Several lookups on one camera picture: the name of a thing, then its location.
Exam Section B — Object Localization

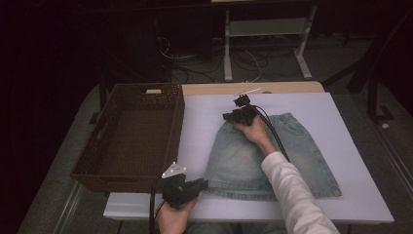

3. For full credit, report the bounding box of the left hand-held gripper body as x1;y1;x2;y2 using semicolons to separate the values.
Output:
161;161;198;210

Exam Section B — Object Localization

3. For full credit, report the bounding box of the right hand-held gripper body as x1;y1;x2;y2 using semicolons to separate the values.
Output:
231;87;262;128

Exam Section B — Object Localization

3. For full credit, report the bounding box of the light blue denim skirt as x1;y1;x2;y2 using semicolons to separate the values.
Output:
203;112;343;202

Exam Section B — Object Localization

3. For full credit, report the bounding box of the brown wicker basket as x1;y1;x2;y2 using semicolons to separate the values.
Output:
70;82;186;195

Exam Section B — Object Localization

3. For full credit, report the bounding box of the person's right hand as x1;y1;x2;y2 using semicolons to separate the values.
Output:
234;116;272;147

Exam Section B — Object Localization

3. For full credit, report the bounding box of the person's left hand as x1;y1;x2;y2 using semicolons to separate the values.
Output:
156;198;198;234

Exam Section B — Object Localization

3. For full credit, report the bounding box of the person's left leg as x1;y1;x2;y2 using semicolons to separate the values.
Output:
184;222;238;234

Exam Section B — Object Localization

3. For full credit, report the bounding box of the person's leg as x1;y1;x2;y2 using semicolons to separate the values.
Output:
242;222;288;234
184;222;238;234

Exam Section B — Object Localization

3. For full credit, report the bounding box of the person's right leg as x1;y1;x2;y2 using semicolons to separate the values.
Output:
242;222;288;234

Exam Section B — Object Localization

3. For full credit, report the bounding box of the white board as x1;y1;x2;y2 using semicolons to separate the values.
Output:
102;92;395;224

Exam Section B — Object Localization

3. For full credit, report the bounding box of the black metal stand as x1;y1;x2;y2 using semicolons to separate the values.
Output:
320;9;413;125

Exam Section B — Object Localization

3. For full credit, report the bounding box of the left hand-held gripper cable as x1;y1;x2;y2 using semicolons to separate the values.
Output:
148;175;168;234

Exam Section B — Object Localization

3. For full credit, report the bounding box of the hand-held gripper cable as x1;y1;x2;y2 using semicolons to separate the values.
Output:
252;104;291;163
148;175;168;234

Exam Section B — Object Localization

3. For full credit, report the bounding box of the right hand-held gripper cable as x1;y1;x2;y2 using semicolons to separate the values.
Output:
252;104;291;163

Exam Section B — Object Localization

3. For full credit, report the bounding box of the tangle of floor cables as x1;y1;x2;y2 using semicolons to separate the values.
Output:
157;35;271;84

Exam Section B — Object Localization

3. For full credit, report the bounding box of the white metal desk frame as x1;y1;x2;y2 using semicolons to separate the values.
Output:
223;4;318;82

